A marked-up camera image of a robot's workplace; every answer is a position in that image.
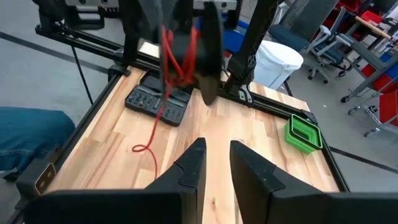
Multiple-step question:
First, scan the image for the black aluminium table frame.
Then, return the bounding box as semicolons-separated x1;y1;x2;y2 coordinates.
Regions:
6;0;351;224

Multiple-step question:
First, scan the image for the person's shoe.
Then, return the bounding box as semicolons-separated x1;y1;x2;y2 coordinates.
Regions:
0;167;20;182

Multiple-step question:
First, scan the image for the green square plastic bin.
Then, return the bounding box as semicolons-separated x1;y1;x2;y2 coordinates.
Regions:
284;113;324;155

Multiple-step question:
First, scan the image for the black wire spool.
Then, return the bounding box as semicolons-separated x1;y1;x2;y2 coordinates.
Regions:
157;0;206;94

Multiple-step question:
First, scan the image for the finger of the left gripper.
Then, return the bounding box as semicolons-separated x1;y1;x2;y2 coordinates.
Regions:
195;2;225;106
138;0;165;44

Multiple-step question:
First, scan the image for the white trash bin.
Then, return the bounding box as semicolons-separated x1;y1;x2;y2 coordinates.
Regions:
253;39;304;91

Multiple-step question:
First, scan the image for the person's leg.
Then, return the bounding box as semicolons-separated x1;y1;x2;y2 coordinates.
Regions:
0;106;76;175

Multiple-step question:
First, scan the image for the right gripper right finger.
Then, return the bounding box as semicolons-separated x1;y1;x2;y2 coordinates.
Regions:
229;139;398;224

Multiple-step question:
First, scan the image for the grey work table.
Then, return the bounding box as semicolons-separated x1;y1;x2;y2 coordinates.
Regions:
335;15;398;103

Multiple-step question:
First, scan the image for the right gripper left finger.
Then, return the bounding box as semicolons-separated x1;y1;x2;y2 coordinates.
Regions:
24;138;208;224

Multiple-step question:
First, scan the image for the small black camera box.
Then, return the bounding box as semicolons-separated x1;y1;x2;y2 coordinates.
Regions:
16;158;57;197

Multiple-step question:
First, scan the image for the grey office chair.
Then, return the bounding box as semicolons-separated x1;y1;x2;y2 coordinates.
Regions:
306;24;356;85

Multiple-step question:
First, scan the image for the dark mesh office chair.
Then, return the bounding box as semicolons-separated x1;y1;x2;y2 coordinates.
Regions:
267;0;340;53

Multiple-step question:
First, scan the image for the open black bit set case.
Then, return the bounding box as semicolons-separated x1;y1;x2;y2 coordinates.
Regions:
124;71;193;128

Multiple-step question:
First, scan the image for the red wire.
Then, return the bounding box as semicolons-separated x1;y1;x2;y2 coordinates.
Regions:
131;26;201;180

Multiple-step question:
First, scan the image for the red plastic storage bin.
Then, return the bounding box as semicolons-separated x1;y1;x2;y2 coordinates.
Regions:
378;89;398;126
361;63;398;91

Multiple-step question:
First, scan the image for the blue plastic bin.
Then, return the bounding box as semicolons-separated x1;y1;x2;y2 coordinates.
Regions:
378;52;398;82

